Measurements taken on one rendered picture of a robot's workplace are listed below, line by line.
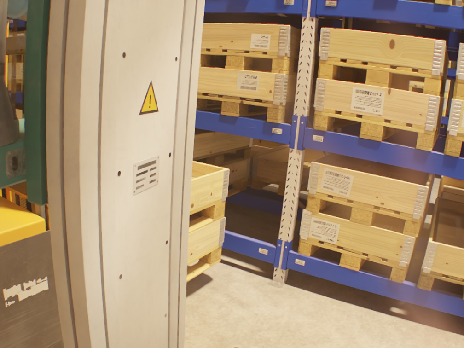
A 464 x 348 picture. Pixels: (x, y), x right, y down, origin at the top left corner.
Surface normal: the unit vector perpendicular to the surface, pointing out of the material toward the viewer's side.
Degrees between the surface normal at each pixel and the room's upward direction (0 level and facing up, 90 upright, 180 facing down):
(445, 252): 90
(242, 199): 90
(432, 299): 90
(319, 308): 0
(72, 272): 90
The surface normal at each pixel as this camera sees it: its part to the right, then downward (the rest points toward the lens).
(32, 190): -0.33, 0.23
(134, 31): 0.94, 0.17
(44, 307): 0.85, 0.21
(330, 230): -0.52, 0.19
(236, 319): 0.08, -0.96
